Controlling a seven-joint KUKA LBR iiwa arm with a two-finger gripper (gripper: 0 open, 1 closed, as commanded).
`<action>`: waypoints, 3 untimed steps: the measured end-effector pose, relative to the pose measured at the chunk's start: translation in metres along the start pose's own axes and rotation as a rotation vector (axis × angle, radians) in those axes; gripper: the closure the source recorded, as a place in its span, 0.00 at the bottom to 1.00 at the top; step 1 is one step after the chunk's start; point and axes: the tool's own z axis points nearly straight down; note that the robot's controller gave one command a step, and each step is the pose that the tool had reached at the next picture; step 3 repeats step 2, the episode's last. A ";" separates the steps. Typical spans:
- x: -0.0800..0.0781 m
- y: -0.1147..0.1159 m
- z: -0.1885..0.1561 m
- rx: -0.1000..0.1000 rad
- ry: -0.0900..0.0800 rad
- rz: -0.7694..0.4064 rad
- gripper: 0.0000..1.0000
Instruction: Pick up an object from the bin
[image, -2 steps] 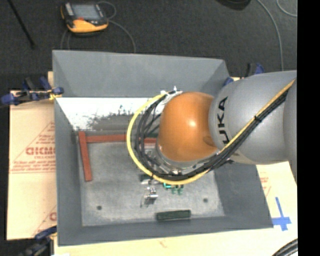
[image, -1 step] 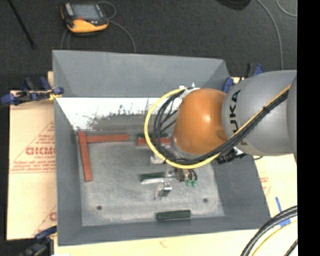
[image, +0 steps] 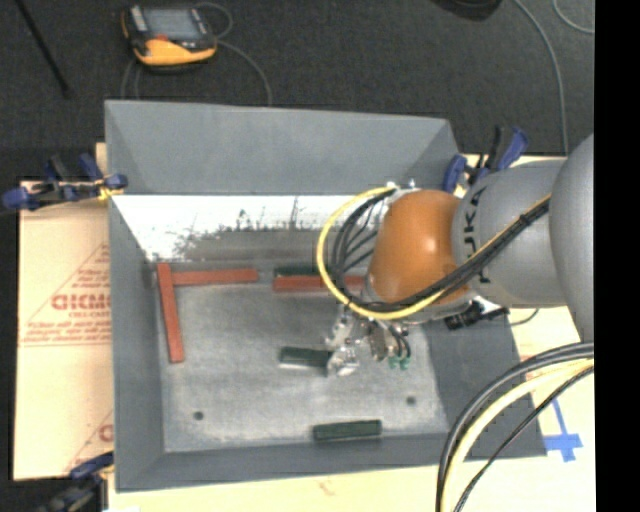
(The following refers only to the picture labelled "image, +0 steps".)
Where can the grey metal bin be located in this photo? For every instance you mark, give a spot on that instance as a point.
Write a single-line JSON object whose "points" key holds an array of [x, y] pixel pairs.
{"points": [[280, 150]]}

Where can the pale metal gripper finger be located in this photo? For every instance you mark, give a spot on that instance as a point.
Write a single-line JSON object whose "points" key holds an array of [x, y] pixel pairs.
{"points": [[337, 334], [343, 364]]}

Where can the dark green flat block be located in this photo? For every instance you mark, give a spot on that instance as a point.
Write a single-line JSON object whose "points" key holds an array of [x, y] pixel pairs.
{"points": [[295, 271], [302, 356], [347, 430]]}

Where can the red-brown flat block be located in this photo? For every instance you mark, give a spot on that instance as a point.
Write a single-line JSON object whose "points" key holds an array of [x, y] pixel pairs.
{"points": [[215, 277], [300, 284], [170, 320]]}

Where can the black cylinder on white bracket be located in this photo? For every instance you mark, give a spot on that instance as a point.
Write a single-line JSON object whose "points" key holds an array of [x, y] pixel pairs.
{"points": [[465, 318]]}

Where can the brown cardboard board red print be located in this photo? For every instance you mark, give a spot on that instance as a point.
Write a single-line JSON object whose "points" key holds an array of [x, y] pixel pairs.
{"points": [[60, 350]]}

